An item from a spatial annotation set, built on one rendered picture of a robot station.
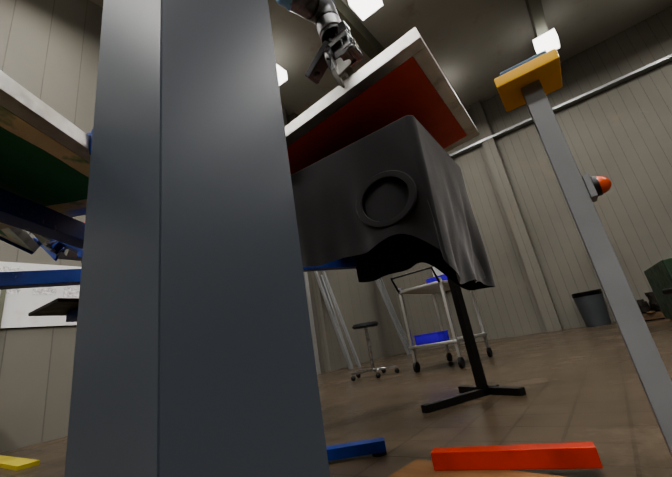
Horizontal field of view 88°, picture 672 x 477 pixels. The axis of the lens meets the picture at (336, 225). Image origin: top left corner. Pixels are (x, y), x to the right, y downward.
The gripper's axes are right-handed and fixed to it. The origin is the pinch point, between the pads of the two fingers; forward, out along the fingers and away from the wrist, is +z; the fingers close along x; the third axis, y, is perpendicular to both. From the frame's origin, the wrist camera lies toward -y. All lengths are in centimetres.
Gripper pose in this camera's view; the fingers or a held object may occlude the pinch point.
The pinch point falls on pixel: (344, 89)
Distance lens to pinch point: 102.8
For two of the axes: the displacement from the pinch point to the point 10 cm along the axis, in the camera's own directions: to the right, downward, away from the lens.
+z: 2.5, 8.9, -3.9
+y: 7.8, -4.2, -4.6
